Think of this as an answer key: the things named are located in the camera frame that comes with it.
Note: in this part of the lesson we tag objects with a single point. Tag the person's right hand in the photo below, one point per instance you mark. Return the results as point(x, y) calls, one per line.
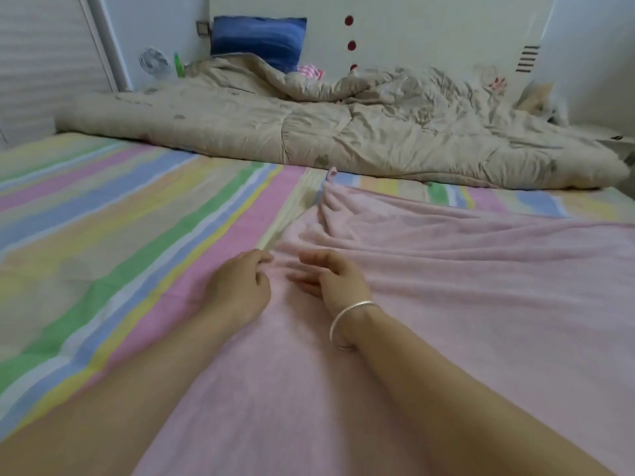
point(332, 277)

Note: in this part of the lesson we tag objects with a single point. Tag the person's left hand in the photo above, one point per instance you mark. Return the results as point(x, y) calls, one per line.
point(238, 290)

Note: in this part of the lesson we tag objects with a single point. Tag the pink fleece blanket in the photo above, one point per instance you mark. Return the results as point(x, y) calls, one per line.
point(446, 312)

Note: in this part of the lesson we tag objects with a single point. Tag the person's left forearm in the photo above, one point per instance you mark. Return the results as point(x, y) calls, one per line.
point(109, 411)

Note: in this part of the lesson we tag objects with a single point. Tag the person's right forearm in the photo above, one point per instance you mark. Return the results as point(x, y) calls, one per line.
point(466, 411)

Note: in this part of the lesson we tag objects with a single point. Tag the striped pastel bed sheet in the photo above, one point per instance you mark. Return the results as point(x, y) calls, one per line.
point(99, 233)

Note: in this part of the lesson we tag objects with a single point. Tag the beige quilt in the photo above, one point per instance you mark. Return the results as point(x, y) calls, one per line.
point(347, 124)

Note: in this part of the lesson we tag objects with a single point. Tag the pink patterned pillow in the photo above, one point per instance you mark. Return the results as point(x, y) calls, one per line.
point(310, 71)

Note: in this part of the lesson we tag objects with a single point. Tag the green bottle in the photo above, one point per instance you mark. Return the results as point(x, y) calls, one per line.
point(179, 65)

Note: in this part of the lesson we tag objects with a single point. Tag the small white desk fan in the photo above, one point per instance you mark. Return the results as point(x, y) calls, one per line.
point(155, 62)

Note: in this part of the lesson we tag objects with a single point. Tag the blue pillow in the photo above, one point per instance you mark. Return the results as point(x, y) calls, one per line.
point(258, 39)

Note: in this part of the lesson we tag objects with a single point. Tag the white headboard with red dots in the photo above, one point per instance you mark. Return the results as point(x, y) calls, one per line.
point(437, 29)

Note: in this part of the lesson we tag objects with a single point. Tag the cream plush toy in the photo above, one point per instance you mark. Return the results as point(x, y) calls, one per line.
point(541, 99)

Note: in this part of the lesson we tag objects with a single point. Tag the white nightstand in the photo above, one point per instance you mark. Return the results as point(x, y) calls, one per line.
point(607, 141)

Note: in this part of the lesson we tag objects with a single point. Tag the wall switch plate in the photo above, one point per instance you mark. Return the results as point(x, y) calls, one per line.
point(203, 27)

